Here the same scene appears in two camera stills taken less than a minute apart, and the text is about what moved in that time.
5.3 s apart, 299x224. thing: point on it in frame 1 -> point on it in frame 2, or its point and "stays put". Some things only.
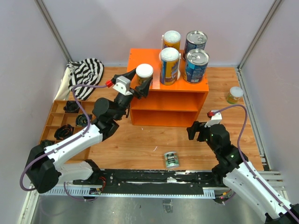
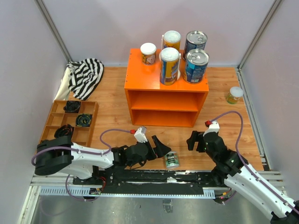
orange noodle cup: (144, 72) -> (148, 50)
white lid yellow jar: (235, 93) stays put
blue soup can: (196, 61) stays put
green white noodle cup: (171, 159) stays put
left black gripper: (144, 89) -> (160, 150)
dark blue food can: (195, 40) stays put
